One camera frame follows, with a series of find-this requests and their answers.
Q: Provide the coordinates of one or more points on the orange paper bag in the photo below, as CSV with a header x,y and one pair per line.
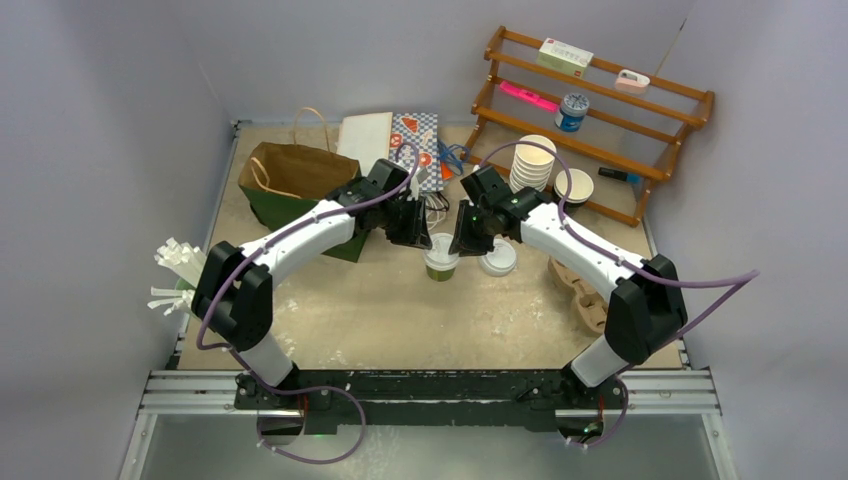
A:
x,y
446,171

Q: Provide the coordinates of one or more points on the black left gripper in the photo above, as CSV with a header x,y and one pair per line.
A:
x,y
416,234

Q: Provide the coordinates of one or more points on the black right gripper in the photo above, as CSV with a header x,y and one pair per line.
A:
x,y
464,244

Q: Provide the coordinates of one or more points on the green paper bag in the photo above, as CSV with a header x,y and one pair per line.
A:
x,y
283,181

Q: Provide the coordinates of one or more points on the pink white small case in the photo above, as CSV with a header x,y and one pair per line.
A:
x,y
631,82

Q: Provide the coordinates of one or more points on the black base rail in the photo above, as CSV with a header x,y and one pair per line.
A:
x,y
541,400

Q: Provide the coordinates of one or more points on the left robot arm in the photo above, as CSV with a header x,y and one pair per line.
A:
x,y
234,295

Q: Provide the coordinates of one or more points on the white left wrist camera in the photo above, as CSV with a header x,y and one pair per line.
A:
x,y
414,188

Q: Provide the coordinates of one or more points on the green takeout paper cup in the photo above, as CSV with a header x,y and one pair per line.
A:
x,y
440,272

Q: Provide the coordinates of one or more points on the pink highlighter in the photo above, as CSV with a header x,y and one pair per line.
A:
x,y
528,97

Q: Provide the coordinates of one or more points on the blue checkered bakery bag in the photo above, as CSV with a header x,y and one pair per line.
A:
x,y
420,129

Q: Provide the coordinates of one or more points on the single white coffee lid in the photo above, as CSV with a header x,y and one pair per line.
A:
x,y
440,249

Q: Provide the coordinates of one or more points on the stack of white paper cups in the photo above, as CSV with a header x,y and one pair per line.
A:
x,y
532,164

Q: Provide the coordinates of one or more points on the wooden shelf rack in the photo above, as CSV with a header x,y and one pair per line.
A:
x,y
650,176

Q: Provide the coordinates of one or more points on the wrapped white straws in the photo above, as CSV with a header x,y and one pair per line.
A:
x,y
186,262

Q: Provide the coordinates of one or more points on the dark blue marker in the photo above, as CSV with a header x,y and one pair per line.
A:
x,y
619,175

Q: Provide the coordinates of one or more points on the blue lidded jar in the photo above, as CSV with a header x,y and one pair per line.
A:
x,y
571,112

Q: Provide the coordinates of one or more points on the dark printed coffee cup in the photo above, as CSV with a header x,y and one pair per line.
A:
x,y
578,183

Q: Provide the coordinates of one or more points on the white green box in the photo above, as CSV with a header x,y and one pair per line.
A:
x,y
563,58

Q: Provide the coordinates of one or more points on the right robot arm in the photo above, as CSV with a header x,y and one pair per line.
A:
x,y
645,308

